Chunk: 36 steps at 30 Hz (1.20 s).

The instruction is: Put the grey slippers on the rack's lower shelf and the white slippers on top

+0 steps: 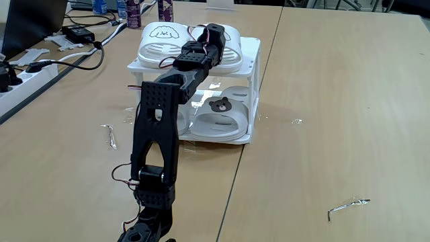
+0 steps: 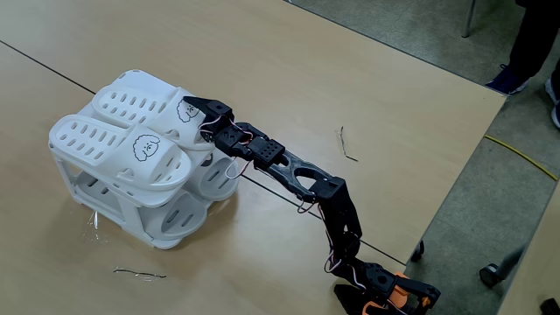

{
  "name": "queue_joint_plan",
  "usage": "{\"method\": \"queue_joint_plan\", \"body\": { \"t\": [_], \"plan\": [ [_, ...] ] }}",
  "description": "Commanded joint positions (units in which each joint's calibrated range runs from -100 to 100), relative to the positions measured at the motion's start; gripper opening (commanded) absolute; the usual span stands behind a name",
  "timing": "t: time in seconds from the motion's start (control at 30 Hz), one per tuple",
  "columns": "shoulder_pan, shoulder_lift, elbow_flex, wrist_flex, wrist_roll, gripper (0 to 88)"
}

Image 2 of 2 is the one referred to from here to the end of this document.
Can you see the white dog slipper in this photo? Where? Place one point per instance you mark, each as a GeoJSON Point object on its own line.
{"type": "Point", "coordinates": [168, 124]}
{"type": "Point", "coordinates": [124, 151]}

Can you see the clear tape piece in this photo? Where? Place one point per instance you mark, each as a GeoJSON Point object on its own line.
{"type": "Point", "coordinates": [95, 220]}

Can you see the person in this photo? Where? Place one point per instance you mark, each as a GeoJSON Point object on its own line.
{"type": "Point", "coordinates": [534, 39]}

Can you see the black caster wheel with leg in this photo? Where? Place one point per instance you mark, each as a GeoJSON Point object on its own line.
{"type": "Point", "coordinates": [489, 275]}

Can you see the white two-shelf shoe rack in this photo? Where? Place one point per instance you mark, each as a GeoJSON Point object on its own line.
{"type": "Point", "coordinates": [133, 78]}

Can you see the black floor object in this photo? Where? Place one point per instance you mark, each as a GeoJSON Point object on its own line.
{"type": "Point", "coordinates": [550, 307]}

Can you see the grey bear slipper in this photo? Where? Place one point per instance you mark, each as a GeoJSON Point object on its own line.
{"type": "Point", "coordinates": [232, 172]}
{"type": "Point", "coordinates": [197, 205]}

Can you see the grey metal chair leg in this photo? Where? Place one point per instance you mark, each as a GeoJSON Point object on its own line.
{"type": "Point", "coordinates": [469, 19]}

